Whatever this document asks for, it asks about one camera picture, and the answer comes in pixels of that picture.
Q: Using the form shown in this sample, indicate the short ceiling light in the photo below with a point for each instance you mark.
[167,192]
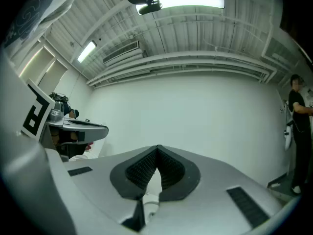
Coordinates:
[86,51]

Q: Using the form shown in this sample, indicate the long ceiling light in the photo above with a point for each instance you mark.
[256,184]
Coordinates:
[190,1]

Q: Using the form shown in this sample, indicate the white ceiling pipes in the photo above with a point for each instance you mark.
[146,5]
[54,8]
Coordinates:
[185,62]

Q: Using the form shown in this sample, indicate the frosted window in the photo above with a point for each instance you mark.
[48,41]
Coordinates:
[44,67]

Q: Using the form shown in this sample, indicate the black head-worn camera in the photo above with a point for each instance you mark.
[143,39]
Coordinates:
[150,8]

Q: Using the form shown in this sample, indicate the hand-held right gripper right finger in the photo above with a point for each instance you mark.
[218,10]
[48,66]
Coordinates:
[210,192]

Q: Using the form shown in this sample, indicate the white ceiling air conditioner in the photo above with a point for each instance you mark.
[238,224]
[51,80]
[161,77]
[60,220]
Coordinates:
[122,53]

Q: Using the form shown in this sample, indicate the person's white printed shirt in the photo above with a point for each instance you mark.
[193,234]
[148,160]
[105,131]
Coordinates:
[29,13]

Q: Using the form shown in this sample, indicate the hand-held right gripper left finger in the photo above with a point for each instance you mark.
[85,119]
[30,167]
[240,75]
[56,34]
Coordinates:
[97,187]

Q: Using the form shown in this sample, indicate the white ceramic wall fixture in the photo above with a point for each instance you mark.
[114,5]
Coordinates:
[288,138]

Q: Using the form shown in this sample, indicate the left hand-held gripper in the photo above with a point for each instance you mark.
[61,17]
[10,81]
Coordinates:
[36,111]

